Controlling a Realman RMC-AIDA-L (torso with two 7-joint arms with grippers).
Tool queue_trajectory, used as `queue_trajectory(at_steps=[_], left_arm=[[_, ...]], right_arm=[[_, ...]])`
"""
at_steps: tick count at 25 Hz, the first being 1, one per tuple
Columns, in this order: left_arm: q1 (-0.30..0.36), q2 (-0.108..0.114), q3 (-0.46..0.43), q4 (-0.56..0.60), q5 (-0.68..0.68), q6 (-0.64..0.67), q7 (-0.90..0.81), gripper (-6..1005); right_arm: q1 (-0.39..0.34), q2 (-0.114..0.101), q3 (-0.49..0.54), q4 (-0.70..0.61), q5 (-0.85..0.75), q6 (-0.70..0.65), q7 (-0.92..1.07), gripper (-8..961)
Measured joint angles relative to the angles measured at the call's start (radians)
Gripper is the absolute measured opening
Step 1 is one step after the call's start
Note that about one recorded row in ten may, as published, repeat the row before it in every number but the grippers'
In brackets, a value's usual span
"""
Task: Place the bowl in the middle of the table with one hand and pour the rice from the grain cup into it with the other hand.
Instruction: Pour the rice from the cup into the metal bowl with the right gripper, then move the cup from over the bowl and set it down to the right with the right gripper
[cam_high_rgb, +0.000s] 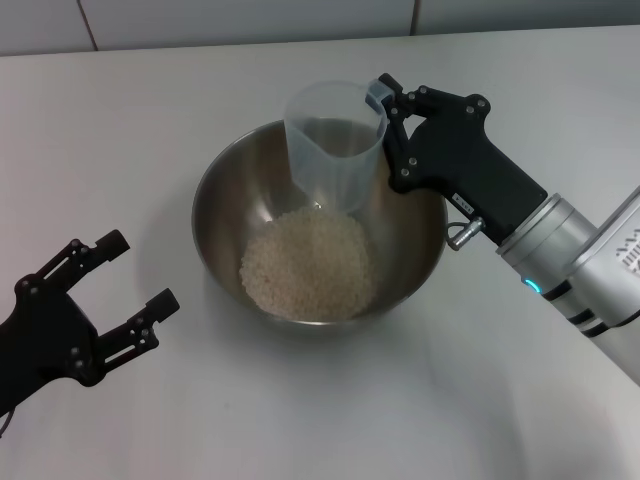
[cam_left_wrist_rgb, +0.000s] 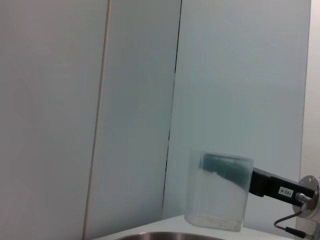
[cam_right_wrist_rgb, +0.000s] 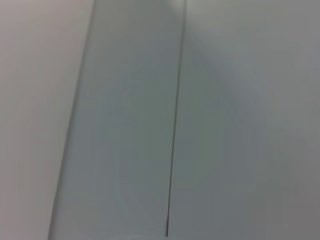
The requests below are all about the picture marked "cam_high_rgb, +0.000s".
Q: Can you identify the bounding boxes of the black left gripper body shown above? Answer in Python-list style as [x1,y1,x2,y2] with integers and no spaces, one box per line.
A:
[0,272,104,416]

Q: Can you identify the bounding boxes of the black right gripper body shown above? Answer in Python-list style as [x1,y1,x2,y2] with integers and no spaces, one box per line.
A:
[388,107,549,246]

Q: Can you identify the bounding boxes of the clear plastic measuring cup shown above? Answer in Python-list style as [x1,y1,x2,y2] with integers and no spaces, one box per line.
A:
[283,82,394,215]

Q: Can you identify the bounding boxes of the white uncooked rice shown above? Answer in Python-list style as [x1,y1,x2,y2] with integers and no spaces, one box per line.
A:
[238,207,376,324]

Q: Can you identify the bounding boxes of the stainless steel mixing bowl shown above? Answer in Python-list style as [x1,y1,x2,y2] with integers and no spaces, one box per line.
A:
[191,119,449,339]

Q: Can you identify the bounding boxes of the right gripper plug with cable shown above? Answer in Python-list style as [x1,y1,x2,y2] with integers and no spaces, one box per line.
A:
[446,215,485,251]

